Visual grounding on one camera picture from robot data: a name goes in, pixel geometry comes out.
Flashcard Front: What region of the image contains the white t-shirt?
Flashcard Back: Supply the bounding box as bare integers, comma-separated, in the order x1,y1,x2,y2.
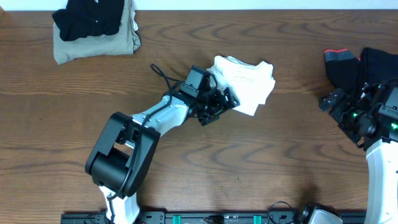
207,55,275,116

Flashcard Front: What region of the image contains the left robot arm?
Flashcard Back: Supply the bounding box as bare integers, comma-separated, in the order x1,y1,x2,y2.
85,88,239,223

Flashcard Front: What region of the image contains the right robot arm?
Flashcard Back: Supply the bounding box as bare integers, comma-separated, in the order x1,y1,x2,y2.
318,78,397,223

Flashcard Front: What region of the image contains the black garment with red trim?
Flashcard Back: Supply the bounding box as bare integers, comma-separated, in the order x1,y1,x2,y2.
324,49,360,95

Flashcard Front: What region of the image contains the black garment right edge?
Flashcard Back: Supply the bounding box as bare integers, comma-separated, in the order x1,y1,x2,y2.
357,48,397,90

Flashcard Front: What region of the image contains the folded khaki garment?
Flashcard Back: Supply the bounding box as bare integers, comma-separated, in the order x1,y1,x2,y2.
53,0,141,65

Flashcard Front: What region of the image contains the folded black garment on stack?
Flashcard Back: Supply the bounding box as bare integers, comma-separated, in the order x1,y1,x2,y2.
52,0,124,42

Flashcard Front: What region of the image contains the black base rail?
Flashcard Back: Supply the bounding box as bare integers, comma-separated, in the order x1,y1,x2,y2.
60,201,366,224

